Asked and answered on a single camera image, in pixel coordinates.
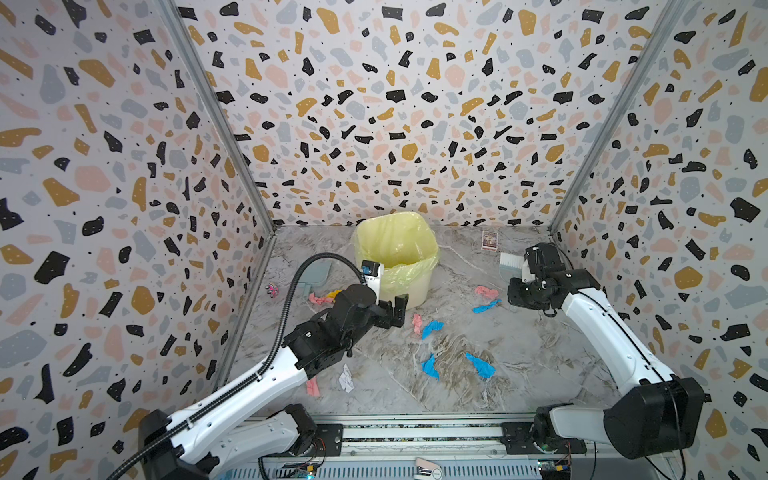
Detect pink paper scrap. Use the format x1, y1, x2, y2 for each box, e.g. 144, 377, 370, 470
308, 292, 335, 306
412, 313, 424, 338
306, 378, 321, 398
475, 286, 499, 300

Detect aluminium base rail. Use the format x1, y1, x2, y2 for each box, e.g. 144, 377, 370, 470
214, 414, 686, 479

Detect blue paper scrap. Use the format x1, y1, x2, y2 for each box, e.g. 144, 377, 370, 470
465, 353, 496, 380
422, 354, 440, 380
422, 321, 444, 340
472, 299, 501, 314

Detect blue paper scrap lower right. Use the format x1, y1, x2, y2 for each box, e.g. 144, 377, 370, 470
465, 353, 496, 380

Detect teal hand brush white bristles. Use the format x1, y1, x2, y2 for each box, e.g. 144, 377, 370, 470
499, 252, 530, 282

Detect blue paper scrap centre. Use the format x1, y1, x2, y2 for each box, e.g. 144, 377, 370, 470
422, 321, 444, 340

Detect pink paper scrap near left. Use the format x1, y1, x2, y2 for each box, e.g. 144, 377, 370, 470
306, 378, 321, 398

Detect white paper scrap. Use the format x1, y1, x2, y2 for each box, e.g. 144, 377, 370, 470
339, 364, 355, 393

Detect black corrugated cable conduit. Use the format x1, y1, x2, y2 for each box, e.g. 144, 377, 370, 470
107, 252, 368, 480

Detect pink paper scrap centre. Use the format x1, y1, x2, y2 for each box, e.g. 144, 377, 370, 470
412, 313, 424, 338

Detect pink paper scrap far left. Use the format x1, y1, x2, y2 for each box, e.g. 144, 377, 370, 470
308, 292, 335, 306

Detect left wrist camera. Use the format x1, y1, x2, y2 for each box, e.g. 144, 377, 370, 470
361, 260, 384, 302

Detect teal plastic dustpan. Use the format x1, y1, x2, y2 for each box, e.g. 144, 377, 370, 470
297, 259, 331, 296

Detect cream trash bin yellow bag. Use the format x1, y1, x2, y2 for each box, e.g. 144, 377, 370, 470
352, 212, 440, 310

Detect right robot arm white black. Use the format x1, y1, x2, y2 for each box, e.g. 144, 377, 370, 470
500, 243, 705, 459

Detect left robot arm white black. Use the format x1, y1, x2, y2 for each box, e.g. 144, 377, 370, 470
140, 284, 409, 479

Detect pink paper scrap far right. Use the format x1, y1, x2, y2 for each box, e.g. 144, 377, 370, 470
475, 286, 499, 300

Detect blue paper scrap lower left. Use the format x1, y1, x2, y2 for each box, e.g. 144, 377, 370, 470
422, 354, 440, 380

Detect small card box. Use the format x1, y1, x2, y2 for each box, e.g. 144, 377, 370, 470
481, 230, 499, 252

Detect blue paper scrap far right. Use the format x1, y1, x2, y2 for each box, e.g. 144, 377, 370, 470
472, 299, 501, 314

